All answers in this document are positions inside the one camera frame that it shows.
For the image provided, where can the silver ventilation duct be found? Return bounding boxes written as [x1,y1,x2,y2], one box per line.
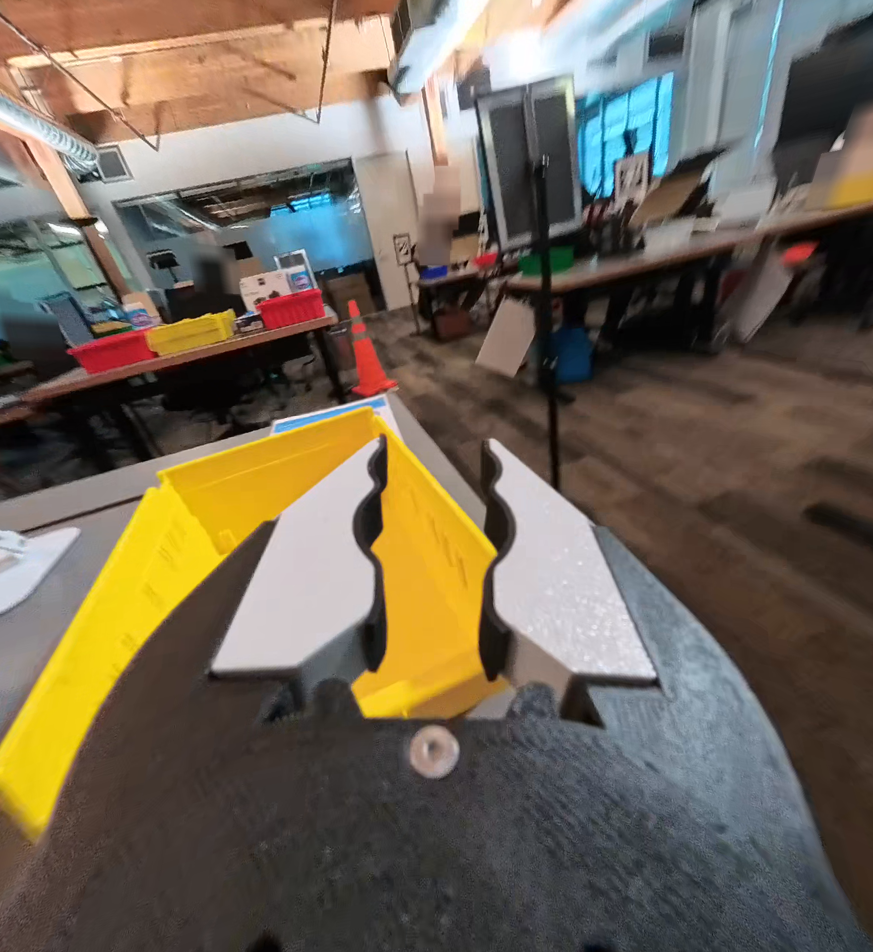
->
[0,70,100,174]

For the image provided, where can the yellow plastic bin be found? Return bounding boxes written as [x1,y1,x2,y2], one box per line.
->
[145,309,238,356]
[0,405,515,843]

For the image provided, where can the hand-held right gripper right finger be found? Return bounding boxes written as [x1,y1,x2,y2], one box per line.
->
[477,439,661,727]

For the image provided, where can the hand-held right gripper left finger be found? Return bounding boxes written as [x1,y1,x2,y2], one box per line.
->
[208,435,390,682]

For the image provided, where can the long wooden table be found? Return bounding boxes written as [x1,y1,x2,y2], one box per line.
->
[418,189,873,352]

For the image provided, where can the brown cardboard box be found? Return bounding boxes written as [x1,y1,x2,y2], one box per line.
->
[628,167,714,229]

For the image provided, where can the blue bucket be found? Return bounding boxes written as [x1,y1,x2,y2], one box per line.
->
[554,323,595,385]

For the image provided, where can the red plastic bin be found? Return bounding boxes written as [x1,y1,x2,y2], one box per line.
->
[256,289,327,330]
[68,329,158,374]

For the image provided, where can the black stand pole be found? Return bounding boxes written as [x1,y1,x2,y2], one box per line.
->
[532,155,579,492]

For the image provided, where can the white leaning panel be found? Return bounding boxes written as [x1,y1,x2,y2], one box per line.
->
[475,297,539,379]

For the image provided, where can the blue white paper sheet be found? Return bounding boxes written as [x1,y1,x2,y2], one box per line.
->
[269,394,409,447]

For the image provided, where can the white metal stand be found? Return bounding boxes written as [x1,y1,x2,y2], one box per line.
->
[0,519,82,630]

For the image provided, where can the green plastic bin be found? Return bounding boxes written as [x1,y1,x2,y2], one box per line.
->
[518,245,576,278]

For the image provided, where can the orange traffic cone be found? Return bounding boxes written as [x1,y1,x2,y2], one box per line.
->
[347,299,399,397]

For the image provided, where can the white cardboard box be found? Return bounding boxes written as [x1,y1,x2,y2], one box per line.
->
[239,271,292,313]

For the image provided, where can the wooden table black legs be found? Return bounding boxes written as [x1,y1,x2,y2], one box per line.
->
[0,312,350,464]

